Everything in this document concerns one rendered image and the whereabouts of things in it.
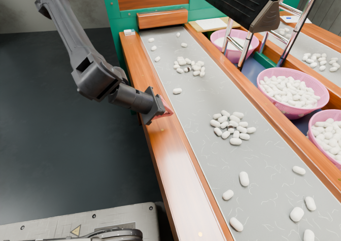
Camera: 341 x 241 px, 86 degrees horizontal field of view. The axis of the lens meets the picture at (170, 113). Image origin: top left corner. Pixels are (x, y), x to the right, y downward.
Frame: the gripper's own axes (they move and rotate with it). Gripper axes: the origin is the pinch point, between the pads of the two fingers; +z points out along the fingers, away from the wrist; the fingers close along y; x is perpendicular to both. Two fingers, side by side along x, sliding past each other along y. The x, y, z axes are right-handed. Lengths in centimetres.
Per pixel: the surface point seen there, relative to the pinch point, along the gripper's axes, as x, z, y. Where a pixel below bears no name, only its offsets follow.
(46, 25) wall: 130, -30, 300
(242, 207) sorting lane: -0.6, 12.2, -29.5
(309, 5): -55, 37, 23
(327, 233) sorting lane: -11.0, 24.0, -40.2
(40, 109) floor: 124, -15, 112
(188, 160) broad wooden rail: 3.4, 4.1, -14.4
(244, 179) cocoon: -4.4, 13.5, -23.8
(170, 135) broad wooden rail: 5.0, 2.6, -4.4
